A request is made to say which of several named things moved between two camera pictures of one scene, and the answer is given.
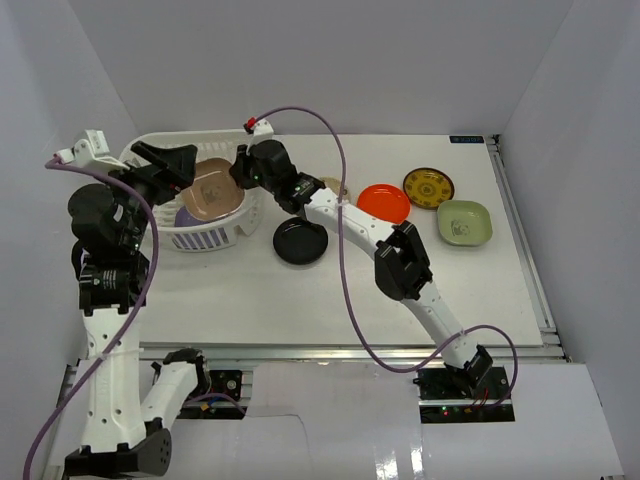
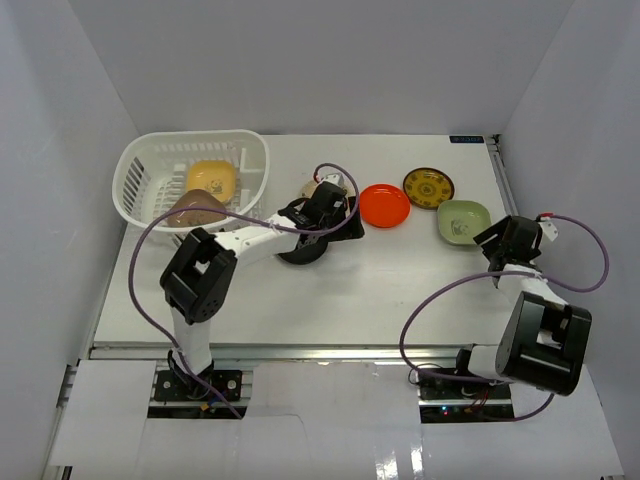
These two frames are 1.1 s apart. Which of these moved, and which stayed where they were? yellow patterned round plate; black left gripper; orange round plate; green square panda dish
Moved: black left gripper
Stayed: yellow patterned round plate; orange round plate; green square panda dish
